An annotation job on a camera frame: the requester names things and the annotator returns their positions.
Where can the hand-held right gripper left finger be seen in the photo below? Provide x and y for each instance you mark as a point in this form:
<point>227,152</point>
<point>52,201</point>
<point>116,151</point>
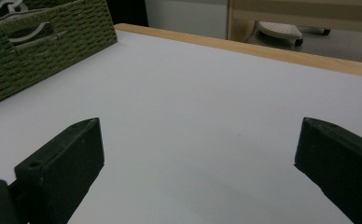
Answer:
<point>61,168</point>

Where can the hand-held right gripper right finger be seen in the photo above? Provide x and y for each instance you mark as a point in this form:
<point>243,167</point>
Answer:
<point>334,161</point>

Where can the green woven basket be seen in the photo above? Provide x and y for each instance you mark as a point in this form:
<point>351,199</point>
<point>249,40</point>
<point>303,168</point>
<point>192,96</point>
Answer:
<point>61,46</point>

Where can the grey plastic clothes hanger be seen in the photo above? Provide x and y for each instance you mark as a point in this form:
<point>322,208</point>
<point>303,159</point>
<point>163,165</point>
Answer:
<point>30,37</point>
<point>12,6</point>

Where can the white table sheet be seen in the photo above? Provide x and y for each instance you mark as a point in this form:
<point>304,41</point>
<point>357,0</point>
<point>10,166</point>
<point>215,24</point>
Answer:
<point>185,109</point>

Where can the office chair base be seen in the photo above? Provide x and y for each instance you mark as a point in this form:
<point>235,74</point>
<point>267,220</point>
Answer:
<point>278,29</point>

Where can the light wooden desk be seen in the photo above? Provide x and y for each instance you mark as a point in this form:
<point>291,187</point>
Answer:
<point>294,12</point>

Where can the white cabinet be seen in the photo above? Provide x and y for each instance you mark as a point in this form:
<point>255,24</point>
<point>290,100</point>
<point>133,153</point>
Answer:
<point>185,15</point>

